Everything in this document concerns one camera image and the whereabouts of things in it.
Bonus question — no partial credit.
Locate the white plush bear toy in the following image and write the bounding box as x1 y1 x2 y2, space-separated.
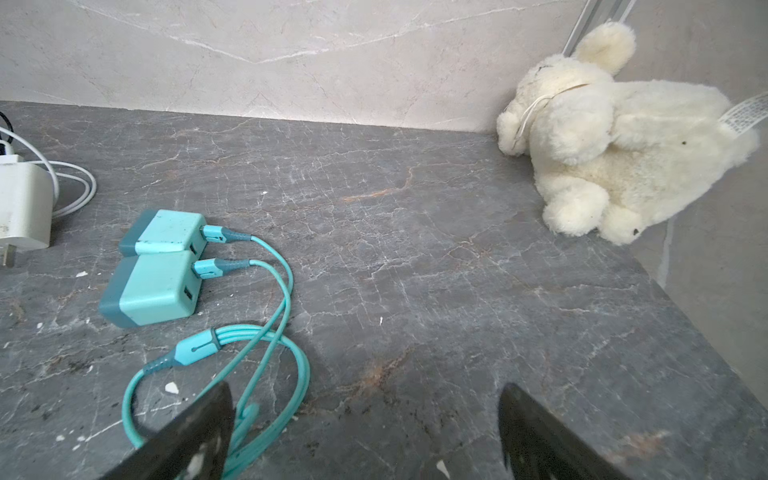
496 22 760 245

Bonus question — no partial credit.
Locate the white charger cable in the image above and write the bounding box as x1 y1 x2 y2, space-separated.
0 112 98 220

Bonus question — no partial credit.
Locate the teal charger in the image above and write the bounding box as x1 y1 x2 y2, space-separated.
118 209 207 258
99 251 202 329

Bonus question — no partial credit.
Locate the teal cable bundle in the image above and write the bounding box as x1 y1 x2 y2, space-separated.
121 224 312 480

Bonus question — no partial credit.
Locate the teal charger far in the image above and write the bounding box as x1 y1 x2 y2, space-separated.
118 209 207 258

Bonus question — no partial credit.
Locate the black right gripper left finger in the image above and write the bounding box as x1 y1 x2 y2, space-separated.
103 382 234 480

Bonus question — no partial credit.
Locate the teal charger near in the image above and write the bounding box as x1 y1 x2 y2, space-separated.
99 251 202 329

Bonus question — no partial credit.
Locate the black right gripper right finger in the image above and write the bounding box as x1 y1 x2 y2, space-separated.
498 383 629 480

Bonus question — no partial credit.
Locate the white USB charger adapter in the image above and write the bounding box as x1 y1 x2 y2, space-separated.
1 154 54 268

